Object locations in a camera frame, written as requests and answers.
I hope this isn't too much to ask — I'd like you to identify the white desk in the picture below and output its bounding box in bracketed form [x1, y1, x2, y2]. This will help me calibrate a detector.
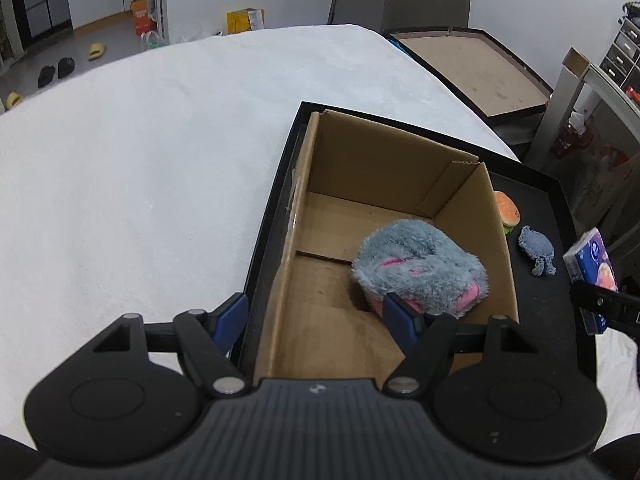
[525, 47, 640, 241]

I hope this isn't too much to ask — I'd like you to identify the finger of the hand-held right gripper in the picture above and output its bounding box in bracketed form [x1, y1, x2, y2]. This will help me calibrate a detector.
[570, 280, 640, 348]

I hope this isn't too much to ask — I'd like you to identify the red plastic bag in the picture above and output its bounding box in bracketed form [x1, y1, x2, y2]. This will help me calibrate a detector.
[552, 112, 591, 161]

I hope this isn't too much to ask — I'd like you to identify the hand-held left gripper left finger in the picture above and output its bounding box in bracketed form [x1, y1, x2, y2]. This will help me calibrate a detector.
[87, 291, 250, 400]

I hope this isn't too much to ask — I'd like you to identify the grey pink plush toy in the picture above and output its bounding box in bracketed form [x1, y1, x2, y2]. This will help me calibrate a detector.
[351, 217, 489, 318]

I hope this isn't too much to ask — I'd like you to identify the yellow cardboard box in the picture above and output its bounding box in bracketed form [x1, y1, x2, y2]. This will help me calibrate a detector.
[226, 7, 266, 36]

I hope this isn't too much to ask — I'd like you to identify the brown cardboard box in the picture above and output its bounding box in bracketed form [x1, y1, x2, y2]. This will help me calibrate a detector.
[252, 109, 521, 386]

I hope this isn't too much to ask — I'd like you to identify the blue-grey spiky plush toy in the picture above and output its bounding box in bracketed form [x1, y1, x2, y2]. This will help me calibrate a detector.
[517, 225, 557, 277]

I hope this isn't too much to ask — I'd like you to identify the black tray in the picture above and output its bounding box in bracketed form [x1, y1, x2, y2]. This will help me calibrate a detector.
[237, 101, 598, 386]

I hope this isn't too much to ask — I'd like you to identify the grey drawer organizer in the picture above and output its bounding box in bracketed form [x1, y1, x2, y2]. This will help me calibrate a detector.
[599, 17, 640, 91]

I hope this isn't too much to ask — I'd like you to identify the burger plush toy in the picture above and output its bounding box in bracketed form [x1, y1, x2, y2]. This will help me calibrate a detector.
[494, 190, 521, 236]

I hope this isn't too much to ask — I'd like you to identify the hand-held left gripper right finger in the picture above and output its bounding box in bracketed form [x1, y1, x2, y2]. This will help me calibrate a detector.
[383, 292, 545, 398]

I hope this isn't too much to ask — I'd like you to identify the orange cardboard box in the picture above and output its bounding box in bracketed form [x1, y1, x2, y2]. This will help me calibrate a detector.
[131, 0, 153, 37]

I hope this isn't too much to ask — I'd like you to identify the blue tissue packet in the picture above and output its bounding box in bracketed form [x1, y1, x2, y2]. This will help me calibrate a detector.
[562, 227, 621, 335]

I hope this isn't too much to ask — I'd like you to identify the black framed wooden board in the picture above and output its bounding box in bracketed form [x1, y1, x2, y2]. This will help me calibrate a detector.
[382, 27, 555, 120]

